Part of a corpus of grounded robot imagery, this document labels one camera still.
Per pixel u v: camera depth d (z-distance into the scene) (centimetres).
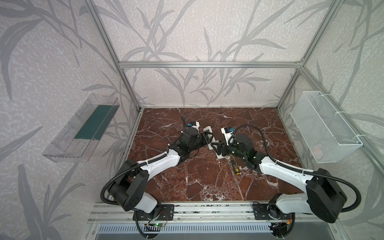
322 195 42
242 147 63
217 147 74
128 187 43
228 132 71
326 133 64
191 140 65
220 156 94
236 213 75
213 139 81
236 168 87
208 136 82
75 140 64
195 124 79
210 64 96
